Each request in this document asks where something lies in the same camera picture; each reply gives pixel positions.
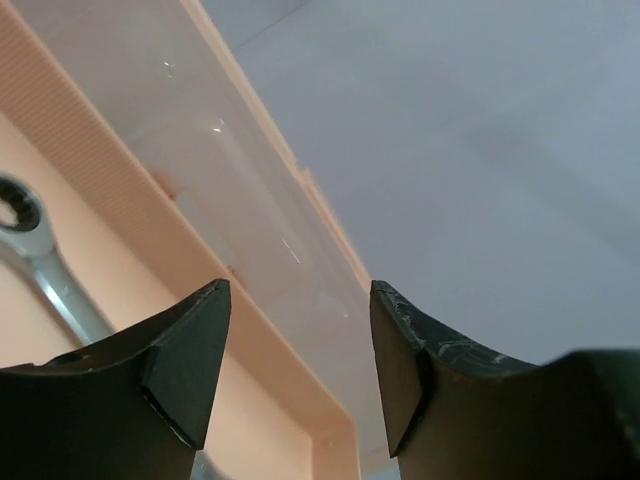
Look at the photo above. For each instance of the pink plastic toolbox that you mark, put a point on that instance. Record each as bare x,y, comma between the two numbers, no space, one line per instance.
137,254

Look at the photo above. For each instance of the silver ratchet wrench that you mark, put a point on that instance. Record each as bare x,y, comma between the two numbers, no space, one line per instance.
30,248

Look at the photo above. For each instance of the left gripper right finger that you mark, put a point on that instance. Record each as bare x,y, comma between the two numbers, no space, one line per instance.
456,409

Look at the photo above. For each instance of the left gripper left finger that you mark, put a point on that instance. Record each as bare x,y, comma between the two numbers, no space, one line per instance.
136,405

